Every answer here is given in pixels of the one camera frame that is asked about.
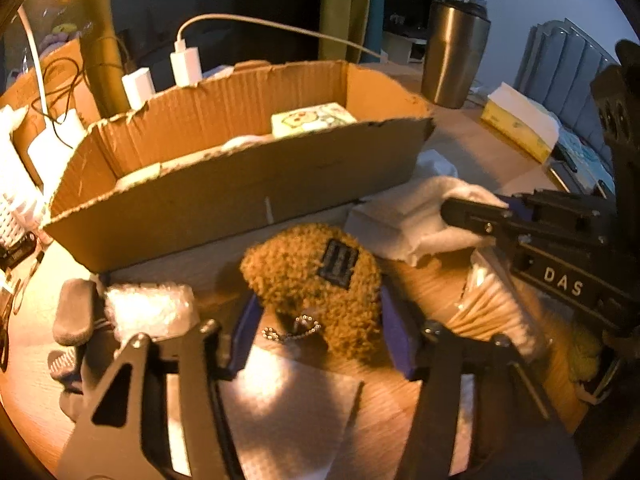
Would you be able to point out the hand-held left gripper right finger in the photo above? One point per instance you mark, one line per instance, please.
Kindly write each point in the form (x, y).
(397, 341)

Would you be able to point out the dark grey soft pad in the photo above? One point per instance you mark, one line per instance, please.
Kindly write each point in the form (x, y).
(75, 310)

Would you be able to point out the cotton swab pack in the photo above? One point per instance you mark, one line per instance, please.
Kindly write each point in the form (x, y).
(492, 305)

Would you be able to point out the white desk lamp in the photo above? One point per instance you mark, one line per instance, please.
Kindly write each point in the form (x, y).
(52, 147)

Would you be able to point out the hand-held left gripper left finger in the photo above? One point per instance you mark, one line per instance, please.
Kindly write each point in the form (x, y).
(246, 334)

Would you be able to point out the printed tissue pack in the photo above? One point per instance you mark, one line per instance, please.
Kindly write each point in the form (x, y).
(312, 119)

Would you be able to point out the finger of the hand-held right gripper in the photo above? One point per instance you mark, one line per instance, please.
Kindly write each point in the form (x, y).
(470, 216)

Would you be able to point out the steel tumbler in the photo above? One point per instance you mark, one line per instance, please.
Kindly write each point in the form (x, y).
(452, 55)

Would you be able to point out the brown cardboard carton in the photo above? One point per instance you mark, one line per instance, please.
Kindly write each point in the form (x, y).
(60, 75)

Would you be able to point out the narrow yellow curtain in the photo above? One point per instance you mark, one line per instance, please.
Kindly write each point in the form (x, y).
(345, 10)

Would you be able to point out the grey padded headboard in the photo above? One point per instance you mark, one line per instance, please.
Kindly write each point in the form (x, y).
(560, 70)

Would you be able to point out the white paper napkin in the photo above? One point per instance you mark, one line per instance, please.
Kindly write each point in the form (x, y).
(290, 402)

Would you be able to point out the small white charger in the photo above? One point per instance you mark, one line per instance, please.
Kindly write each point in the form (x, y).
(139, 89)

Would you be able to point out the cardboard box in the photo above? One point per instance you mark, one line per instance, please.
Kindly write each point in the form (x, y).
(200, 210)

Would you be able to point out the white cloth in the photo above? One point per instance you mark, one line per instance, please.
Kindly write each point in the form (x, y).
(400, 215)

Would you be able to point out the bubble wrap packet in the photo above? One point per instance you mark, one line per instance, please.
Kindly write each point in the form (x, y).
(150, 307)

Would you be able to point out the yellow tissue pack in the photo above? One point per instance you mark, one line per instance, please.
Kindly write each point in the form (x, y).
(520, 122)

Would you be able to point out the tall white charger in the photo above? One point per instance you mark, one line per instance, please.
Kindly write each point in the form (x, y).
(186, 66)

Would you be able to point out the green fuzzy cloth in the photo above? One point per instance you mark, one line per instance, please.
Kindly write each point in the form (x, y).
(585, 350)

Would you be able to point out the brown plush toy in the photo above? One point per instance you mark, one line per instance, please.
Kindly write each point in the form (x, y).
(295, 265)

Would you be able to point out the white plastic basket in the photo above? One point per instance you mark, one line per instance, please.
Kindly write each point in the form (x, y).
(17, 215)

